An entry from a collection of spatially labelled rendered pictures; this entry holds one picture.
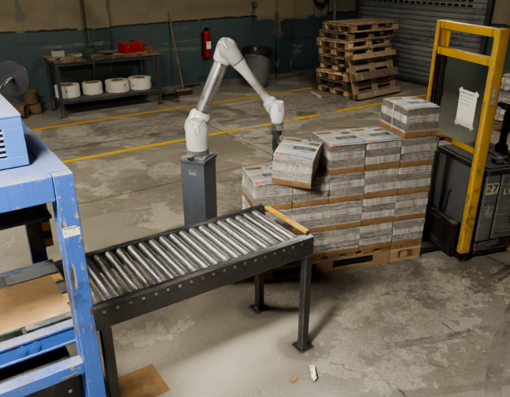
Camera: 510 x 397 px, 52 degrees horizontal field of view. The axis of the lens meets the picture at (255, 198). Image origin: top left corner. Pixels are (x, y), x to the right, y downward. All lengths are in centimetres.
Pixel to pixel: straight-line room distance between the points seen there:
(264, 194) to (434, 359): 156
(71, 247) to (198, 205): 182
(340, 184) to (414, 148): 64
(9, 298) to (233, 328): 153
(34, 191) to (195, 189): 193
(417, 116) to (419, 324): 150
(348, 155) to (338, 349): 138
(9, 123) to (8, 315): 95
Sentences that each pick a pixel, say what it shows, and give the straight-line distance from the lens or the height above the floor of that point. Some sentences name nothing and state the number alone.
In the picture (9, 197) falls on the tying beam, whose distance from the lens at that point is 204.
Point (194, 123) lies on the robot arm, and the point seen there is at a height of 126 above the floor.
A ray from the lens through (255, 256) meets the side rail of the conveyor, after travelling 289.
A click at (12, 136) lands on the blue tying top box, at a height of 167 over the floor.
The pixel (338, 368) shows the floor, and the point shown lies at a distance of 342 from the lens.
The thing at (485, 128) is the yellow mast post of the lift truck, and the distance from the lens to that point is 428.
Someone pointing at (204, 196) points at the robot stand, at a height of 74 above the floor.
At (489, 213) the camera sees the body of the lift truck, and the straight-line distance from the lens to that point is 468.
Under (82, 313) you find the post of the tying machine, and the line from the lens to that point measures 232.
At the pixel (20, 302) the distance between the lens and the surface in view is 275.
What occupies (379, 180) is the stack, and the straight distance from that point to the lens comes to 415.
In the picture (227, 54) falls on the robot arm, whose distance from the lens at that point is 365.
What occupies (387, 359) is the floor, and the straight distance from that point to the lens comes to 353.
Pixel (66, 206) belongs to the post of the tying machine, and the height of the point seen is 142.
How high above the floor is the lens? 224
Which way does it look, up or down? 24 degrees down
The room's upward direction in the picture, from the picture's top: straight up
